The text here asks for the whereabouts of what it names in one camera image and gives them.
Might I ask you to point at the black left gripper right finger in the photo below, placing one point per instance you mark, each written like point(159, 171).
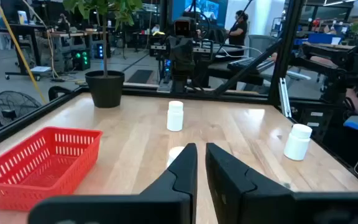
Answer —
point(244, 199)

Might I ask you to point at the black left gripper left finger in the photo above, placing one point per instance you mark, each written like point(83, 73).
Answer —
point(172, 199)

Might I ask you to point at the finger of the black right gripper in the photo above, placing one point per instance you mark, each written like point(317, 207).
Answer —
point(158, 53)
point(207, 56)

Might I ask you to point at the red plastic basket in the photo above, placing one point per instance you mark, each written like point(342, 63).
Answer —
point(11, 194)

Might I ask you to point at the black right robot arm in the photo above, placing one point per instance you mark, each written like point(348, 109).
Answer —
point(182, 70)

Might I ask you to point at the black floor mat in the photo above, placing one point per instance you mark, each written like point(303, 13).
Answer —
point(140, 76)

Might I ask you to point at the black computer keyboard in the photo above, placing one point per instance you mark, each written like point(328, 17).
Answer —
point(247, 63)

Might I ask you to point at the large blue display screen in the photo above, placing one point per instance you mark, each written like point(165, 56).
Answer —
point(204, 9)

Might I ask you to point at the green leafy plant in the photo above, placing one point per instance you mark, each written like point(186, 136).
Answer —
point(124, 14)

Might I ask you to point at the grey office chair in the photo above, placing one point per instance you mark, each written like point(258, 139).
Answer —
point(259, 45)

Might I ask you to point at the black box with blue lights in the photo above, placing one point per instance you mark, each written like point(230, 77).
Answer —
point(100, 51)

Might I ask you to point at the black plant pot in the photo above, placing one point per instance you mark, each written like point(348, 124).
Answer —
point(105, 90)

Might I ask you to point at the black box with green lights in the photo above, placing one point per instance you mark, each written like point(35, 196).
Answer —
point(81, 60)

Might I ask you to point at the black desk on casters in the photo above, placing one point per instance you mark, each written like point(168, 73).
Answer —
point(17, 28)

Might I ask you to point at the black floor fan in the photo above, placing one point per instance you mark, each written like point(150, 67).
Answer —
point(8, 113)

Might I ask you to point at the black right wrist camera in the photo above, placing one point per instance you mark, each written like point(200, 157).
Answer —
point(183, 28)

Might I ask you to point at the silver metal bracket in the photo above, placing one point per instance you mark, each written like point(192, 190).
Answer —
point(284, 99)

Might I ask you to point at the black table frame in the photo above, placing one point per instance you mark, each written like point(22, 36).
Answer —
point(26, 119)

